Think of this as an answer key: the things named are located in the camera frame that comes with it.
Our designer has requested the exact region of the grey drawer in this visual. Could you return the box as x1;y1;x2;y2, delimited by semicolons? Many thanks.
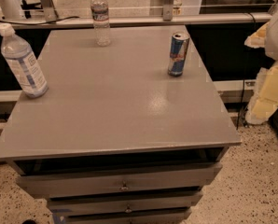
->
48;189;202;217
17;162;222;198
60;207;191;224

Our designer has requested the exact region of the grey drawer cabinet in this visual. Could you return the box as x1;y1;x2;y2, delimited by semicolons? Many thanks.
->
0;24;242;224

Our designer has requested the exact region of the bottom grey drawer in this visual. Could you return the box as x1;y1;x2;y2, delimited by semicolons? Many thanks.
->
60;207;191;224

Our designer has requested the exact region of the grey metal railing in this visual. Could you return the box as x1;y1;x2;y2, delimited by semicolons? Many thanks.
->
0;0;278;29

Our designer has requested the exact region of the labelled water bottle at left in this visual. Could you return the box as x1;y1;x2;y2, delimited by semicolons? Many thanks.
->
0;23;48;98

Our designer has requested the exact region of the top grey drawer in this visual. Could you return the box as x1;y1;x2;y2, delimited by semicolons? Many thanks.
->
17;162;222;198

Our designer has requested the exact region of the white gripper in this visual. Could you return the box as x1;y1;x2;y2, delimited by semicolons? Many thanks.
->
244;10;278;125

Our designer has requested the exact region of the blue silver redbull can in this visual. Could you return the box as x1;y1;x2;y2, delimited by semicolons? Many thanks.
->
168;31;189;77

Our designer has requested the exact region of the clear water bottle at back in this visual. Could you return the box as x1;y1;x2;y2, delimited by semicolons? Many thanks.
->
90;0;111;46

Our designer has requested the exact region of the middle grey drawer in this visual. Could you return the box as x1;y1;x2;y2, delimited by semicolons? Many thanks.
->
48;189;202;217

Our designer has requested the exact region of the black cable on rail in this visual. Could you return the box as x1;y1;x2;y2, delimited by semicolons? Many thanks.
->
0;15;81;26

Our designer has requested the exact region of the black hanging cable at right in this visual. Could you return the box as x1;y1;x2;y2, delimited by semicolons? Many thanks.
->
236;12;257;131

